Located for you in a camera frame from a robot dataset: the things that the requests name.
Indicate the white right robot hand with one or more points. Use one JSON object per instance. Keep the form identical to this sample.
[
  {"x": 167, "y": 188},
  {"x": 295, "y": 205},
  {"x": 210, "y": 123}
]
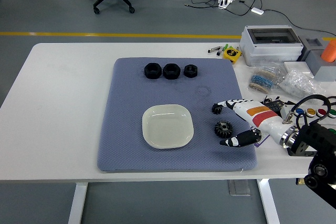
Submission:
[{"x": 262, "y": 119}]

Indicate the large black gear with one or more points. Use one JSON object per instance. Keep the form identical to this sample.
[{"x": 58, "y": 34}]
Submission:
[{"x": 222, "y": 129}]

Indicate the small black gear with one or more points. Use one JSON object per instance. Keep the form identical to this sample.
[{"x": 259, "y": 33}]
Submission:
[{"x": 216, "y": 110}]

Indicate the white four-button control box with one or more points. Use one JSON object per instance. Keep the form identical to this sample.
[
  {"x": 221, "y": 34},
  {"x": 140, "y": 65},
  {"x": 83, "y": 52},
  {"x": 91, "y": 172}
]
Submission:
[{"x": 311, "y": 111}]

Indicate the white flat box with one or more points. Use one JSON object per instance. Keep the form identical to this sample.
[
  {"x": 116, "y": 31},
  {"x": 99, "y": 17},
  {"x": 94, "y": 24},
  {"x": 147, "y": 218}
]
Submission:
[{"x": 295, "y": 67}]

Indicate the small black hex nut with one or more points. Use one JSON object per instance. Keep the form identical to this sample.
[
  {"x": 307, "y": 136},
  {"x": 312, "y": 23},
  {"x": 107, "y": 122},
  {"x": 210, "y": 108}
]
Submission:
[{"x": 190, "y": 71}]

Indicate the large black hex nut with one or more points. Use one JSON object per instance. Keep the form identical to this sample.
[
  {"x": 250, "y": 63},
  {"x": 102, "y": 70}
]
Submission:
[
  {"x": 171, "y": 71},
  {"x": 152, "y": 71}
]

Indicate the black digital display module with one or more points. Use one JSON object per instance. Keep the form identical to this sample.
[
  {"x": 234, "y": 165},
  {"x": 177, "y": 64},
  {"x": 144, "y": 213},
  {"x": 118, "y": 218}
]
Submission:
[{"x": 277, "y": 104}]

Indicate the purple-edged label card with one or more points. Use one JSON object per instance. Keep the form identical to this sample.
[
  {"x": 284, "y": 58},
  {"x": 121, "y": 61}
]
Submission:
[{"x": 262, "y": 142}]

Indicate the bag of resistor strips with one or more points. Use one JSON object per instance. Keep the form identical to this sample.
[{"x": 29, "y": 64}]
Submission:
[{"x": 262, "y": 78}]

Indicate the clear plastic bag of parts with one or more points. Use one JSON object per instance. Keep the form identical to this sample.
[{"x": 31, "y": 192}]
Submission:
[{"x": 299, "y": 85}]

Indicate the yellow tape measure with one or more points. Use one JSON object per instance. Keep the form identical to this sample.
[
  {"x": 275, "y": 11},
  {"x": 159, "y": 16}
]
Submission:
[{"x": 231, "y": 54}]

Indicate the grey floor plate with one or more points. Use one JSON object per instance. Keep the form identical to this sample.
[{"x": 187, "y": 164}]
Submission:
[{"x": 239, "y": 187}]

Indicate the yellow patterned strip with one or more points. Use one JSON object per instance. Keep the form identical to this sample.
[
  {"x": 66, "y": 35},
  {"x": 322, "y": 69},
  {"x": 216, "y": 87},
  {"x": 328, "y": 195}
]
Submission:
[{"x": 300, "y": 181}]

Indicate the light grey block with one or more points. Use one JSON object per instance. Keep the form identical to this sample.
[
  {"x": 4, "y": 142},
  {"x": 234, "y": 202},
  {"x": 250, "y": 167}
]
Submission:
[{"x": 324, "y": 70}]

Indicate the dark grey square tray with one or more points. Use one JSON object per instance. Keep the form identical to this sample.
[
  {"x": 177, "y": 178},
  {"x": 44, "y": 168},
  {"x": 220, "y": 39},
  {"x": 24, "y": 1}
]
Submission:
[{"x": 305, "y": 48}]

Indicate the white table leg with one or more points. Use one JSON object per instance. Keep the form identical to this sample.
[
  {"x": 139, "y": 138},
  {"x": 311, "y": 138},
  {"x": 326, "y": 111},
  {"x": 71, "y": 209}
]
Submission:
[
  {"x": 269, "y": 203},
  {"x": 77, "y": 205}
]

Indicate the black and silver marker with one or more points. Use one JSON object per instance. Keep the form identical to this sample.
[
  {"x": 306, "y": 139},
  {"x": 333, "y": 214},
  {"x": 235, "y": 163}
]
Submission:
[{"x": 214, "y": 49}]

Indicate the white square plate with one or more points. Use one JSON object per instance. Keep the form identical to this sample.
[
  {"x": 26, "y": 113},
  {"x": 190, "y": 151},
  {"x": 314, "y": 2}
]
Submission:
[{"x": 168, "y": 129}]

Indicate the orange cylinder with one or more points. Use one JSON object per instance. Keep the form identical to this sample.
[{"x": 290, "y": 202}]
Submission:
[{"x": 330, "y": 51}]

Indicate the white power strip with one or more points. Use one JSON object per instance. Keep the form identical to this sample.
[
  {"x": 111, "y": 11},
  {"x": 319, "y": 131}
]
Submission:
[{"x": 225, "y": 1}]

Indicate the blue-grey textured mat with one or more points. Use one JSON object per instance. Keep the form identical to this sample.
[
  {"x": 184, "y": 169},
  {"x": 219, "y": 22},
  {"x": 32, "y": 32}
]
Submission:
[{"x": 126, "y": 129}]

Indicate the grey electrical enclosure box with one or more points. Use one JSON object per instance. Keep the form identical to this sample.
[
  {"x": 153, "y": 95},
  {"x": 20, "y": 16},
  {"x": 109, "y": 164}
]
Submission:
[{"x": 270, "y": 48}]

